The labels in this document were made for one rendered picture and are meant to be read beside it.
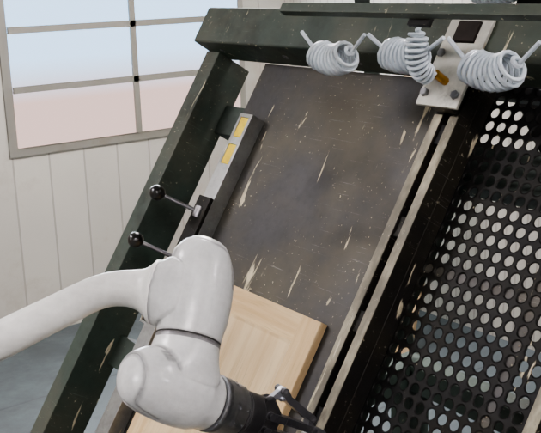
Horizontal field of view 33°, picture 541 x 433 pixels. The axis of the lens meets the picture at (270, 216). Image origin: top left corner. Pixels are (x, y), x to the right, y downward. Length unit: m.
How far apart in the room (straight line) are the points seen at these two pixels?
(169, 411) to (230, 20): 1.23
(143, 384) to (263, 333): 0.61
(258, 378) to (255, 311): 0.15
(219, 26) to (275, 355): 0.90
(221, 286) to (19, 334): 0.32
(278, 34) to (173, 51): 3.69
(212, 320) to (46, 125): 4.14
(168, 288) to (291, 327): 0.50
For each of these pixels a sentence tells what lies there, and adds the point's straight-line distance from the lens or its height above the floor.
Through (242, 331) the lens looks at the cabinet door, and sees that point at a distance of 1.96.
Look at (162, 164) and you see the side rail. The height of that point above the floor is 1.56.
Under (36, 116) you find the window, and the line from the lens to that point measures 5.44.
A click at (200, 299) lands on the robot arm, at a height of 1.55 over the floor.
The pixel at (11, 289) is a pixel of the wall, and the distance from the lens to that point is 5.58.
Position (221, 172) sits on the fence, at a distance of 2.18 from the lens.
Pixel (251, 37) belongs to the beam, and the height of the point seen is 1.88.
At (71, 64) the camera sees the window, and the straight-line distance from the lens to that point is 5.50.
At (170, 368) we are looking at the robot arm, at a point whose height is 1.48.
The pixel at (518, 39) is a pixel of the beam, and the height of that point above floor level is 1.90.
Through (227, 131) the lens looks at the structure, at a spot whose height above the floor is 1.64.
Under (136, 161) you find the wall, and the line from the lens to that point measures 5.78.
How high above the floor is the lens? 2.01
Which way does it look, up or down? 14 degrees down
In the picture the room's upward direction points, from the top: 2 degrees counter-clockwise
